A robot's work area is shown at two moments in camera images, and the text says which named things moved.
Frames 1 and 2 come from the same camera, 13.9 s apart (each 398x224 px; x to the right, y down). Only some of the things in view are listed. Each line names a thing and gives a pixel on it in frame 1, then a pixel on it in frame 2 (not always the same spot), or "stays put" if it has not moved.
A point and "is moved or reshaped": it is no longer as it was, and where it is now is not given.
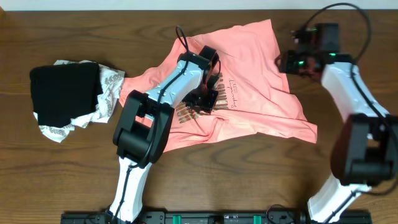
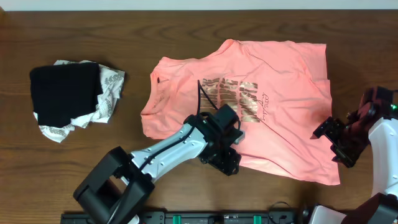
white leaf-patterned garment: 111,81 stays put
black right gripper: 286,63 → 328,131
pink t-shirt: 254,98 is moved or reshaped
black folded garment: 61,92 stays put
